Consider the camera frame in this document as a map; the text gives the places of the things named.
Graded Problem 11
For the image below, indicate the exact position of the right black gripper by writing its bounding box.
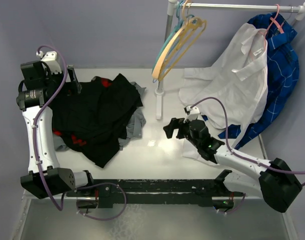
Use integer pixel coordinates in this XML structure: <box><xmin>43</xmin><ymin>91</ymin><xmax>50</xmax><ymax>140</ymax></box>
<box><xmin>163</xmin><ymin>117</ymin><xmax>201</xmax><ymax>149</ymax></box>

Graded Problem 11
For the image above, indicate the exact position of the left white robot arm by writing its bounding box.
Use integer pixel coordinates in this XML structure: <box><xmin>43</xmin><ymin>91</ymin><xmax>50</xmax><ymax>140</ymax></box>
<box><xmin>16</xmin><ymin>57</ymin><xmax>96</xmax><ymax>199</ymax></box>

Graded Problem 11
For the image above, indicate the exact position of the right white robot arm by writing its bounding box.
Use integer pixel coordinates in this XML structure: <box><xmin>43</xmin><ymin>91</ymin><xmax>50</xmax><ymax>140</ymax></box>
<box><xmin>163</xmin><ymin>117</ymin><xmax>303</xmax><ymax>213</ymax></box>

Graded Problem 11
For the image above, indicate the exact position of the grey shirt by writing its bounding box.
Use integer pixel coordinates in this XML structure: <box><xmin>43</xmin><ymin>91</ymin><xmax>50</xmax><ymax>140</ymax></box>
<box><xmin>53</xmin><ymin>81</ymin><xmax>147</xmax><ymax>152</ymax></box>

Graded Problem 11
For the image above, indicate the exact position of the red black plaid shirt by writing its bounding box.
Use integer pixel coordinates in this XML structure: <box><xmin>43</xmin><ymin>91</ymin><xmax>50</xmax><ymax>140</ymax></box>
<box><xmin>52</xmin><ymin>76</ymin><xmax>113</xmax><ymax>152</ymax></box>

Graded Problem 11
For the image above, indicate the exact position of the white shirt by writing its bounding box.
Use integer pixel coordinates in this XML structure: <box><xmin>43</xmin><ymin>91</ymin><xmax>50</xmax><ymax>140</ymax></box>
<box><xmin>178</xmin><ymin>22</ymin><xmax>269</xmax><ymax>166</ymax></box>

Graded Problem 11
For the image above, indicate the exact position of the beige wooden hanger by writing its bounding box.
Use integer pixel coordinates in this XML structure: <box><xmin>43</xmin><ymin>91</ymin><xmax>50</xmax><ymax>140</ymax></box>
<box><xmin>151</xmin><ymin>0</ymin><xmax>207</xmax><ymax>82</ymax></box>

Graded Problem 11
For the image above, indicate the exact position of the teal plastic hanger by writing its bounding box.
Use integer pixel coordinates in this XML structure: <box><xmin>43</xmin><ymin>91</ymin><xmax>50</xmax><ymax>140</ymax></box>
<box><xmin>152</xmin><ymin>0</ymin><xmax>199</xmax><ymax>85</ymax></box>

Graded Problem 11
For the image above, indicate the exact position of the blue plaid shirt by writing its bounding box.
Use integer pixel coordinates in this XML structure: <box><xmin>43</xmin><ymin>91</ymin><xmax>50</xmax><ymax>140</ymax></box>
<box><xmin>202</xmin><ymin>12</ymin><xmax>300</xmax><ymax>150</ymax></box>

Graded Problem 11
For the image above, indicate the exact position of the pink hanger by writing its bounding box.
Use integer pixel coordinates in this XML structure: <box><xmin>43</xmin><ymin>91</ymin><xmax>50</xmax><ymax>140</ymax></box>
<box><xmin>248</xmin><ymin>4</ymin><xmax>287</xmax><ymax>57</ymax></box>

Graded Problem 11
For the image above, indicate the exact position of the metal clothes rack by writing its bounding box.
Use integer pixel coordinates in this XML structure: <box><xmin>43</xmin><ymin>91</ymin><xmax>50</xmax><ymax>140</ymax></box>
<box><xmin>154</xmin><ymin>0</ymin><xmax>305</xmax><ymax>121</ymax></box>

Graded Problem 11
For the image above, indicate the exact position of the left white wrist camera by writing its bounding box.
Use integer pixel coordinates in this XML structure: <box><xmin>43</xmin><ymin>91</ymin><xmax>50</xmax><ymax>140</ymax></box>
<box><xmin>36</xmin><ymin>50</ymin><xmax>63</xmax><ymax>75</ymax></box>

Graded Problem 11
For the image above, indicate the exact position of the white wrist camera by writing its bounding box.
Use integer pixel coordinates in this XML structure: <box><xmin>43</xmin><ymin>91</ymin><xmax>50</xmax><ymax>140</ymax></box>
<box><xmin>36</xmin><ymin>50</ymin><xmax>63</xmax><ymax>75</ymax></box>
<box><xmin>183</xmin><ymin>106</ymin><xmax>200</xmax><ymax>123</ymax></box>

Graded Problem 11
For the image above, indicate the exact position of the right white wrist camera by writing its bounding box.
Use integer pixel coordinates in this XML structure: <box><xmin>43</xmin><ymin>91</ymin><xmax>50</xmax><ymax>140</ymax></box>
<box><xmin>183</xmin><ymin>106</ymin><xmax>200</xmax><ymax>123</ymax></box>

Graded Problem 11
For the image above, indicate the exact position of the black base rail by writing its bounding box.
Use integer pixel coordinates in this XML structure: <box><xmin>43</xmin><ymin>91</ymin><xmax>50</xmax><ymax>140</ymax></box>
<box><xmin>67</xmin><ymin>179</ymin><xmax>243</xmax><ymax>208</ymax></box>

